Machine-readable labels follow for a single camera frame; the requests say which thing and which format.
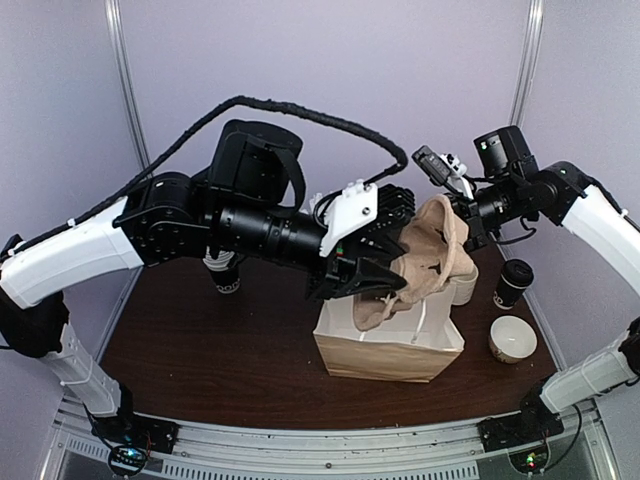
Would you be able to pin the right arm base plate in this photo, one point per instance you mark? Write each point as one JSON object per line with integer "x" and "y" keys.
{"x": 497, "y": 433}

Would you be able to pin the cream ceramic mug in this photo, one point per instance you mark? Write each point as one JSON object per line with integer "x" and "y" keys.
{"x": 463, "y": 287}

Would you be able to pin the left corner metal post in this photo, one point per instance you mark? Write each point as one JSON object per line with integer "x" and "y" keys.
{"x": 118, "y": 42}

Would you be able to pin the right corner metal post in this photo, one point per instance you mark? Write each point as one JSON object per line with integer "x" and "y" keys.
{"x": 529, "y": 58}

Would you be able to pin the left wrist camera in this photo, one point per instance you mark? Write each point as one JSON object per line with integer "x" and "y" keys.
{"x": 396, "y": 205}

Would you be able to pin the brown paper bag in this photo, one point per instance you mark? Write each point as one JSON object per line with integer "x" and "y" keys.
{"x": 414, "y": 346}

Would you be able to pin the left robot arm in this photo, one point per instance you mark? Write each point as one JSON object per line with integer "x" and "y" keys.
{"x": 247, "y": 202}

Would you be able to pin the white ceramic bowl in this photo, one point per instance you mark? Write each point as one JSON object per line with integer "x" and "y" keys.
{"x": 511, "y": 339}

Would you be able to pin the aluminium frame rail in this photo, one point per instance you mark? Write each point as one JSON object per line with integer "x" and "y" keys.
{"x": 452, "y": 450}

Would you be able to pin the black coffee cup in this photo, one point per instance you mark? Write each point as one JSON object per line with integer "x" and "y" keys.
{"x": 505, "y": 296}

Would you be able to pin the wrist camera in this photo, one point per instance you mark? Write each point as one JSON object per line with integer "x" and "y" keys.
{"x": 396, "y": 205}
{"x": 441, "y": 169}

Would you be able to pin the corner metal post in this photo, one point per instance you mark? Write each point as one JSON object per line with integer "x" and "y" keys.
{"x": 118, "y": 42}
{"x": 529, "y": 58}

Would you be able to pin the stack of paper cups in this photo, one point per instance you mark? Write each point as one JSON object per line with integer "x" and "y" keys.
{"x": 222, "y": 272}

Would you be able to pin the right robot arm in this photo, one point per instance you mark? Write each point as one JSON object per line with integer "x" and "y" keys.
{"x": 515, "y": 187}

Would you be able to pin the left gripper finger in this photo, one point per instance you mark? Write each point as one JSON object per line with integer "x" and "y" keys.
{"x": 374, "y": 276}
{"x": 380, "y": 245}

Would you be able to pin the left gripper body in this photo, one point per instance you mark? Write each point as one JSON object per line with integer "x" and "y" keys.
{"x": 346, "y": 236}

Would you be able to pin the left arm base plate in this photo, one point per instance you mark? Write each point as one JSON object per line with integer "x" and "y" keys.
{"x": 147, "y": 433}

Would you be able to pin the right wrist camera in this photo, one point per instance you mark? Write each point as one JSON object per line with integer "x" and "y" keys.
{"x": 441, "y": 169}

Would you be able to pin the cardboard cup carrier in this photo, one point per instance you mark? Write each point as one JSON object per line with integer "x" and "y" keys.
{"x": 434, "y": 253}

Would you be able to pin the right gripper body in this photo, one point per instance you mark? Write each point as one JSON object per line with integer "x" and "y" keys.
{"x": 475, "y": 238}

